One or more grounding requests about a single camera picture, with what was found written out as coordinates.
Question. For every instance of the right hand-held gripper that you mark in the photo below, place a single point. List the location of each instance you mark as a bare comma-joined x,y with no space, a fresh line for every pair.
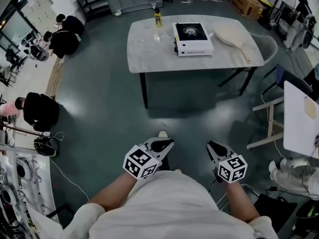
231,168

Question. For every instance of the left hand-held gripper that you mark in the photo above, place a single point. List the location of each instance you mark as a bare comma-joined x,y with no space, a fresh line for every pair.
139,162

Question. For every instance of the white portable gas stove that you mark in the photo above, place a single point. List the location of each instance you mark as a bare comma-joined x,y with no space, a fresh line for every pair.
193,45

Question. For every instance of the beige pan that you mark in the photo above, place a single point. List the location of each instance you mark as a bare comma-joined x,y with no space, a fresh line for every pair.
230,34

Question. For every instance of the person's right forearm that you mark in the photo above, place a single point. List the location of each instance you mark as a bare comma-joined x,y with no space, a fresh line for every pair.
240,203

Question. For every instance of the person's left forearm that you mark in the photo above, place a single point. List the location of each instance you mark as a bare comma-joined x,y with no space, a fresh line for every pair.
112,193

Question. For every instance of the person's white shoe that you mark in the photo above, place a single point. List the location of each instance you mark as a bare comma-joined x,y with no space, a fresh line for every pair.
163,133

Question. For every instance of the person's white shirt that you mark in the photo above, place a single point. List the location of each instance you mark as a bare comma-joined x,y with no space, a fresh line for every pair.
164,208

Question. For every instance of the white square table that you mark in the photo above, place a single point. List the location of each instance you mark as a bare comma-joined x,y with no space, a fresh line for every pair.
296,128

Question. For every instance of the black helmet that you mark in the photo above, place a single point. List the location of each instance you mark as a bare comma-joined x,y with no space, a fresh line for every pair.
45,146

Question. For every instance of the small wooden board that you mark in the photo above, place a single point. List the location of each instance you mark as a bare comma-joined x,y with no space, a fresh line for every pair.
310,107

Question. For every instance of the dark blue chair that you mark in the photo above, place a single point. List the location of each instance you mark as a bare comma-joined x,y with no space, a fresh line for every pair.
289,77

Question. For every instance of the grey marble table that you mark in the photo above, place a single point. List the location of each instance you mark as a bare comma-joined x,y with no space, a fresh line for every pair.
149,51

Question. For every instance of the wooden plank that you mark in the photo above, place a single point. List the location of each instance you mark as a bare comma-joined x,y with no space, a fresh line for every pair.
55,78

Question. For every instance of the grey shell chair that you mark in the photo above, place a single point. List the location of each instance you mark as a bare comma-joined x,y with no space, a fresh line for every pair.
268,47

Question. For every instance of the yellow bottle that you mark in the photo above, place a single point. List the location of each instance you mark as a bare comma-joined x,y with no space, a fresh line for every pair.
157,20

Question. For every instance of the brown cardboard box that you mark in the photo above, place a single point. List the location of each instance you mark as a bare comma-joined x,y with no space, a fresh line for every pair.
246,2

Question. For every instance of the light wooden chair frame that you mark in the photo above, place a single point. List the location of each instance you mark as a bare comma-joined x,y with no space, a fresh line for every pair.
270,123

